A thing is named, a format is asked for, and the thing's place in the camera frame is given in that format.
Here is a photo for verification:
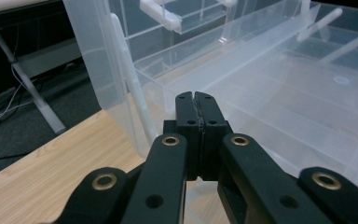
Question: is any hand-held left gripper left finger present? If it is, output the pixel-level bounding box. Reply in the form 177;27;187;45
163;91;204;182

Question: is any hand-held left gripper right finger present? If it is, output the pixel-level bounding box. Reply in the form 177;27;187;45
195;91;234;182

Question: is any clear plastic storage box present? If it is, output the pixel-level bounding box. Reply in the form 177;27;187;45
62;0;358;200

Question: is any white metal desk frame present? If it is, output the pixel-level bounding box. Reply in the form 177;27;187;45
0;27;84;135

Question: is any tangle of floor cables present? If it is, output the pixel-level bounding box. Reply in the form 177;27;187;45
0;63;35;146

